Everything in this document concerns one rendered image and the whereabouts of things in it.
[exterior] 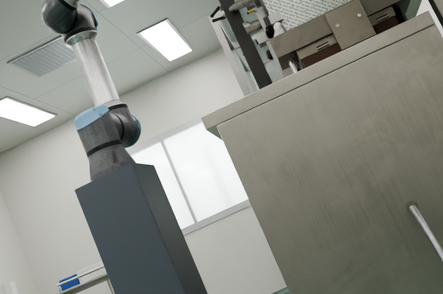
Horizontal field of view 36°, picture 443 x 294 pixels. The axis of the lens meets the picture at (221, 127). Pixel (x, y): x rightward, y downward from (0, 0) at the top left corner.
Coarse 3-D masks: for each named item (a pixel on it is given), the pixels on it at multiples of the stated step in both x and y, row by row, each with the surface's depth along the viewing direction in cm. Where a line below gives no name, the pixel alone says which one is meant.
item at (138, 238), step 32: (96, 192) 205; (128, 192) 203; (160, 192) 216; (96, 224) 205; (128, 224) 202; (160, 224) 203; (128, 256) 201; (160, 256) 199; (128, 288) 200; (160, 288) 198; (192, 288) 204
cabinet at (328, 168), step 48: (384, 48) 180; (432, 48) 178; (288, 96) 182; (336, 96) 180; (384, 96) 178; (432, 96) 176; (240, 144) 183; (288, 144) 181; (336, 144) 179; (384, 144) 177; (432, 144) 175; (288, 192) 179; (336, 192) 177; (384, 192) 175; (432, 192) 173; (288, 240) 178; (336, 240) 176; (384, 240) 174; (288, 288) 176; (336, 288) 174; (384, 288) 172; (432, 288) 170
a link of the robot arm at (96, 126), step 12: (96, 108) 215; (84, 120) 213; (96, 120) 213; (108, 120) 215; (120, 120) 222; (84, 132) 213; (96, 132) 212; (108, 132) 213; (120, 132) 220; (84, 144) 214; (96, 144) 211
